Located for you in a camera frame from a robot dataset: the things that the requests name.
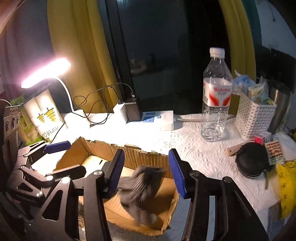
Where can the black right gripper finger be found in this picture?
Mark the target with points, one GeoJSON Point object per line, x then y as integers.
{"type": "Point", "coordinates": [73, 172]}

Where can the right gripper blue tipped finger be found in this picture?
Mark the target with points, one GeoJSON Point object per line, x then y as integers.
{"type": "Point", "coordinates": [53, 147]}

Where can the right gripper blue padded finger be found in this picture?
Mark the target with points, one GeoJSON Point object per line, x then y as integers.
{"type": "Point", "coordinates": [100, 185]}
{"type": "Point", "coordinates": [190, 184]}

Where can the grey knitted sock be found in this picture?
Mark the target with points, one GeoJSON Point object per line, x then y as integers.
{"type": "Point", "coordinates": [135, 191]}

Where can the green paper cup pack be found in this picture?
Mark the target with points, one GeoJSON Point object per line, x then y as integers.
{"type": "Point", "coordinates": [27, 131]}

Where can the paper cup sleeve pack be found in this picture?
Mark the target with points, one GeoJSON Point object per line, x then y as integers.
{"type": "Point", "coordinates": [44, 113]}

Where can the brown cardboard box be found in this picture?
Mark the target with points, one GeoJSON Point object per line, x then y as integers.
{"type": "Point", "coordinates": [95, 154]}

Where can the white quilted table cloth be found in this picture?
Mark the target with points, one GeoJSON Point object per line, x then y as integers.
{"type": "Point", "coordinates": [206, 157]}

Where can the black round zipper pouch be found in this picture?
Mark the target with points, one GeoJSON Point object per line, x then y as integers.
{"type": "Point", "coordinates": [252, 160]}

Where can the white power strip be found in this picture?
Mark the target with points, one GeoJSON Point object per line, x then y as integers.
{"type": "Point", "coordinates": [160, 120]}

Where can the yellow curtain left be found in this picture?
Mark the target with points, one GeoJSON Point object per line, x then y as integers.
{"type": "Point", "coordinates": [77, 34]}

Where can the yellow curtain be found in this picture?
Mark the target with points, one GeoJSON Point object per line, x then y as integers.
{"type": "Point", "coordinates": [242, 53]}
{"type": "Point", "coordinates": [77, 34]}

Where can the white USB charger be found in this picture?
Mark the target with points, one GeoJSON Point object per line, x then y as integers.
{"type": "Point", "coordinates": [120, 113]}

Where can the black power adapter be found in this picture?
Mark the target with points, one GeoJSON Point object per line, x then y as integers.
{"type": "Point", "coordinates": [133, 110]}

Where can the patterned card pack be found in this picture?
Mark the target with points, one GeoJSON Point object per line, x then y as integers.
{"type": "Point", "coordinates": [274, 152]}

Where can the white perforated plastic basket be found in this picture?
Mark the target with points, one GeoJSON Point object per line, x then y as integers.
{"type": "Point", "coordinates": [252, 118]}

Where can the yellow plastic bag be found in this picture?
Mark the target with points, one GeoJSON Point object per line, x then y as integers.
{"type": "Point", "coordinates": [286, 181]}

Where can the clear plastic water bottle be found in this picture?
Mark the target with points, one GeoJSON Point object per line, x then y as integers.
{"type": "Point", "coordinates": [217, 88]}

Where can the snack packets in basket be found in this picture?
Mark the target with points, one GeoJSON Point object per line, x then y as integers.
{"type": "Point", "coordinates": [257, 92]}

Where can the steel thermos tumbler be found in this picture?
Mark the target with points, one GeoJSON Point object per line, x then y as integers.
{"type": "Point", "coordinates": [280, 94]}

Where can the yellow curtain right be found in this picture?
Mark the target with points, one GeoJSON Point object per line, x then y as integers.
{"type": "Point", "coordinates": [242, 53]}

